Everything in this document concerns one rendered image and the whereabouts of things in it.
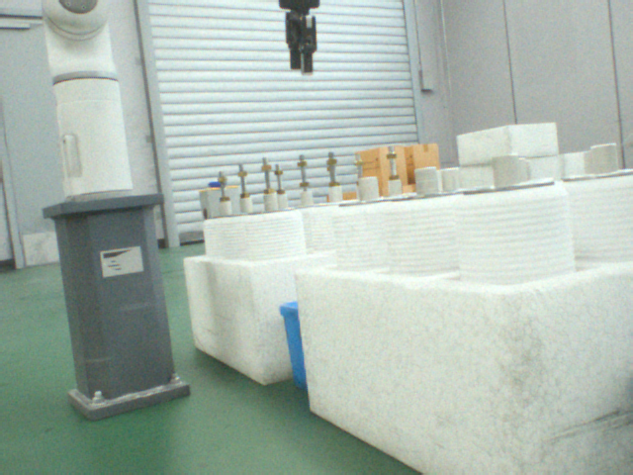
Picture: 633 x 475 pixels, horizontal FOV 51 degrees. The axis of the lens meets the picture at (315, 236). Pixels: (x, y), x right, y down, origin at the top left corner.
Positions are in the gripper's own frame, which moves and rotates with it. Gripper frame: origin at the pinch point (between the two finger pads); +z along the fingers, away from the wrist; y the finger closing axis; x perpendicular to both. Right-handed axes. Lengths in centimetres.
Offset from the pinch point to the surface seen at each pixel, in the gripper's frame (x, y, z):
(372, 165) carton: -132, 332, 118
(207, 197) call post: 18.3, 12.6, 27.1
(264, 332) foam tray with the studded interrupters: 16, -38, 32
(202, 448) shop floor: 28, -61, 33
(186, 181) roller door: -4, 482, 160
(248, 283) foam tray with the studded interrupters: 17.4, -35.2, 25.6
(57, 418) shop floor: 46, -38, 41
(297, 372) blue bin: 13, -45, 36
